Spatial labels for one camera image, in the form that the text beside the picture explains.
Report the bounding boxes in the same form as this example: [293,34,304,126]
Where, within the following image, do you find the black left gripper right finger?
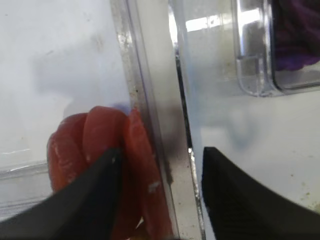
[201,147,320,240]

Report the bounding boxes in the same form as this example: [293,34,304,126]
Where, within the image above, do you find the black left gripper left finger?
[0,148,123,240]

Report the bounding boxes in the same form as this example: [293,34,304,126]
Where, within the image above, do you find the tomato slice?
[47,113,88,192]
[123,109,173,240]
[82,106,127,165]

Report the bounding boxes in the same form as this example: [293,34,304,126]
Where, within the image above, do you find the clear track under tomatoes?
[0,163,52,209]

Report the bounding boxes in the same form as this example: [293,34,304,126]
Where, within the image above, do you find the metal baking tray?
[169,0,320,240]

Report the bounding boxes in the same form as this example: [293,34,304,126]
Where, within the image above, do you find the clear plastic container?
[231,0,320,97]

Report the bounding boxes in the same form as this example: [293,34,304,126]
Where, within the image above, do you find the purple cabbage leaves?
[272,0,320,71]

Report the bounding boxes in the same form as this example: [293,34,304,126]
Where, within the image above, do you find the clear rail left of tray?
[110,0,205,240]

